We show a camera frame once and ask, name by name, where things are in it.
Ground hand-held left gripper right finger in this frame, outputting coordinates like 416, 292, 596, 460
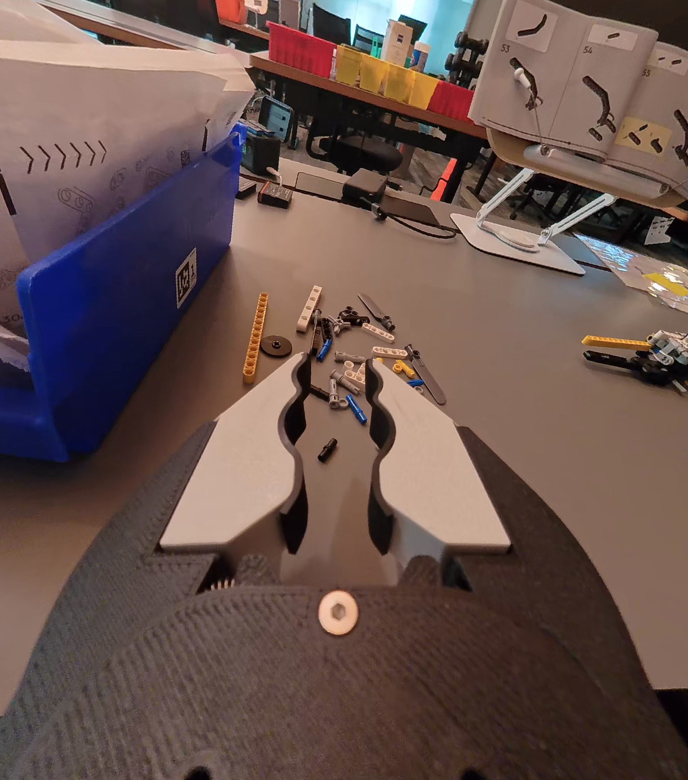
365, 359, 512, 588

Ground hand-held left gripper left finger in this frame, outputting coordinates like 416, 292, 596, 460
159, 351, 311, 574

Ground small lego pieces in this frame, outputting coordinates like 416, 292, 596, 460
295, 284, 447, 425

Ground partly built lego assembly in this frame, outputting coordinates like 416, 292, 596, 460
581, 327, 688, 396

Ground long yellow lego beam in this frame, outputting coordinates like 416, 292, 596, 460
241, 292, 269, 384

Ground lego instruction booklet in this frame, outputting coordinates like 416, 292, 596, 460
467, 0, 688, 201

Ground blue plastic bin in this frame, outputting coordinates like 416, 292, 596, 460
0, 121, 247, 462

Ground clear-sleeved paper sheet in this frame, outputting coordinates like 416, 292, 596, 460
575, 231, 688, 324

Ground black power adapter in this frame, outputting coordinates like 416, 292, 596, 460
342, 169, 388, 201

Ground yellow sticky note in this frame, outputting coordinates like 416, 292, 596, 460
642, 272, 688, 297

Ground dark green power station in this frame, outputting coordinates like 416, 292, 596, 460
239, 129, 281, 174

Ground black office chair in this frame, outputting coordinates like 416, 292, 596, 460
306, 116, 404, 177

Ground blue-edged black device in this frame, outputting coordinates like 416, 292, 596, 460
257, 96, 295, 143

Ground small red bin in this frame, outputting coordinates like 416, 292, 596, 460
428, 80, 478, 122

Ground large red bin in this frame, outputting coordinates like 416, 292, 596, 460
266, 21, 338, 79

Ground black dumbbell rack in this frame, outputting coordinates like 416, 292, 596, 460
444, 30, 492, 77

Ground white carton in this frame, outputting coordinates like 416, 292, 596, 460
380, 19, 413, 64

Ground black cable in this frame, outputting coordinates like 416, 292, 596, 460
372, 204, 458, 239

